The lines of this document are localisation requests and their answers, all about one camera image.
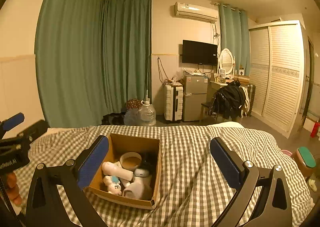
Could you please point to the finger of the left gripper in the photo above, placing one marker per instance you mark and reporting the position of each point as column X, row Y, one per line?
column 12, row 122

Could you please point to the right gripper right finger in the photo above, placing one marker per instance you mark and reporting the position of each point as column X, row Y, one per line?
column 273, row 207

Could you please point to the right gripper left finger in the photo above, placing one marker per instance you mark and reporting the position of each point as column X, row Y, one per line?
column 44, row 204

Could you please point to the white hair dryer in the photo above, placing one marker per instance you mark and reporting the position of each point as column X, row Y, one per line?
column 112, row 169

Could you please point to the white rounded bottle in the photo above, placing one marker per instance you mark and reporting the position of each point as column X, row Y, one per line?
column 141, row 172

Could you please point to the blue tissue pack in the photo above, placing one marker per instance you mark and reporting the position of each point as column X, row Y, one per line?
column 113, row 185

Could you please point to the grey white sock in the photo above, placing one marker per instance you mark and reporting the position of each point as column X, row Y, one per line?
column 135, row 190

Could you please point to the left hand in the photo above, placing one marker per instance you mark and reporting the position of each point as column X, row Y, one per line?
column 13, row 190

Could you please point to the green lidded bin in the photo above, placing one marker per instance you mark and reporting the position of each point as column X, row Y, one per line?
column 305, row 161

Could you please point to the grey checkered bed quilt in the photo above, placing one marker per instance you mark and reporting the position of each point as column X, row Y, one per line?
column 192, row 190

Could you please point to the red fire extinguisher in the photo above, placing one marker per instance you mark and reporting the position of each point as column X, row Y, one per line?
column 315, row 129

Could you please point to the white tape roll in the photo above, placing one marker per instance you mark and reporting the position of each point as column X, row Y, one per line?
column 130, row 161

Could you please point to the large green curtain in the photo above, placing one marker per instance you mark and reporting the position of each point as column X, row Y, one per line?
column 92, row 56

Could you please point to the chair with black clothes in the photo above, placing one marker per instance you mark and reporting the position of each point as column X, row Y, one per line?
column 230, row 102

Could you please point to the brown cardboard box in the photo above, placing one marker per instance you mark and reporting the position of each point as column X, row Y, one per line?
column 150, row 150

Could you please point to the white dressing table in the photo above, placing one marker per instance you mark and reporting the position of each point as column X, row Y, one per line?
column 213, row 86

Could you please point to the large clear water jug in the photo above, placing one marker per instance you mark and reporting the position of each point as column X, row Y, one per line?
column 147, row 114

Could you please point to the silver mini fridge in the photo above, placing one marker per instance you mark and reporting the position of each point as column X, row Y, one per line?
column 194, row 94

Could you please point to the white suitcase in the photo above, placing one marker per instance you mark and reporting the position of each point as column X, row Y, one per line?
column 173, row 101

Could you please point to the white oval vanity mirror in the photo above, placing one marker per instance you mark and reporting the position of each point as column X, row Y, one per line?
column 226, row 61

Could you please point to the white louvered wardrobe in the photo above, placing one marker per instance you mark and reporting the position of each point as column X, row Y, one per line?
column 278, row 70

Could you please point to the green window curtain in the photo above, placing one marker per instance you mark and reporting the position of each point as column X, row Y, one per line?
column 235, row 35

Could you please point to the white air conditioner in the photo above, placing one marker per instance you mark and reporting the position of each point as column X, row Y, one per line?
column 190, row 11

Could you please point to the black wall television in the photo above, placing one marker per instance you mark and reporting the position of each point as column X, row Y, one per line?
column 201, row 53

